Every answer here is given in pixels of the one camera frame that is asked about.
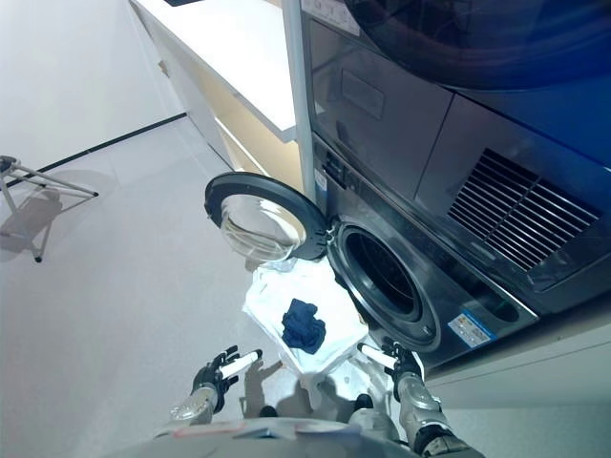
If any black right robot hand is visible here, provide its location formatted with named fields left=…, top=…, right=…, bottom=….
left=358, top=339, right=423, bottom=391

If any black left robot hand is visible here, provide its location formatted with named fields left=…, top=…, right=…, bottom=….
left=192, top=348, right=264, bottom=391

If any white laundry basket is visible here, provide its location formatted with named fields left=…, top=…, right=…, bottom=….
left=241, top=260, right=371, bottom=379

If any round washing machine door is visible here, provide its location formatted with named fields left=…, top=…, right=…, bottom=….
left=204, top=172, right=329, bottom=261

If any grey front-load washing machine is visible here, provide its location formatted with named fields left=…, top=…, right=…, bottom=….
left=299, top=0, right=611, bottom=316

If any grey robot torso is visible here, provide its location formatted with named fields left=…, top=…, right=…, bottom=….
left=107, top=416, right=416, bottom=458

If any dark blue garment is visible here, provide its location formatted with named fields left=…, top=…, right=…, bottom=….
left=280, top=298, right=327, bottom=355

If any white folding rack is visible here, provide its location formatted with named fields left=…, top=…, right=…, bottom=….
left=0, top=155, right=100, bottom=263

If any white vertical cabinet panel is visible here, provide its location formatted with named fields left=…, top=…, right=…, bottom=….
left=280, top=0, right=320, bottom=204

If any white cabinet with shelves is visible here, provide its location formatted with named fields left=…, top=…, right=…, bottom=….
left=128, top=0, right=306, bottom=185

